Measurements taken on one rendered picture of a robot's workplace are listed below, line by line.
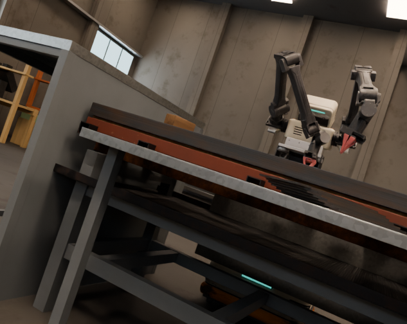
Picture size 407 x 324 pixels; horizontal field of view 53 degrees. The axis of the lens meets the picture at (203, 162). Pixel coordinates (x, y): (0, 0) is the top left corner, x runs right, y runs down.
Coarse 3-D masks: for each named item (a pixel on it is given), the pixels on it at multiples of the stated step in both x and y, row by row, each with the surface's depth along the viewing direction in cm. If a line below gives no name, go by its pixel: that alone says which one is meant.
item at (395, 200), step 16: (96, 112) 167; (112, 112) 163; (128, 112) 160; (144, 128) 156; (160, 128) 153; (176, 128) 151; (192, 144) 147; (208, 144) 144; (224, 144) 142; (240, 160) 139; (256, 160) 137; (272, 160) 134; (288, 160) 132; (288, 176) 134; (304, 176) 129; (320, 176) 127; (336, 176) 126; (352, 192) 123; (368, 192) 121; (384, 192) 119; (400, 208) 117
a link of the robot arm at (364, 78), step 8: (352, 72) 190; (360, 72) 187; (368, 72) 187; (360, 80) 176; (368, 80) 172; (360, 88) 161; (368, 88) 163; (376, 88) 161; (360, 96) 159; (368, 96) 158; (376, 96) 158
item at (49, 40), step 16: (0, 32) 171; (16, 32) 167; (32, 32) 163; (16, 48) 201; (64, 48) 155; (80, 48) 158; (48, 64) 220; (96, 64) 168; (128, 80) 189; (160, 96) 216; (176, 112) 235
